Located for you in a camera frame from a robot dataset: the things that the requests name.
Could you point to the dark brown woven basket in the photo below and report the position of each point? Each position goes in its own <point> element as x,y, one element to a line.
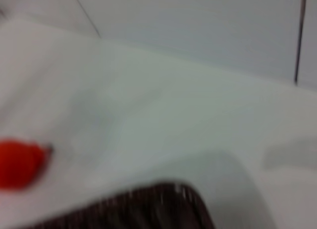
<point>138,209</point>

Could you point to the white table cloth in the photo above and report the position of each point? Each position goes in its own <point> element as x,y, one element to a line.
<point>153,110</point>

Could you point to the orange ball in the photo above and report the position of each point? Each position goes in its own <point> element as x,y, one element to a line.
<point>17,162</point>

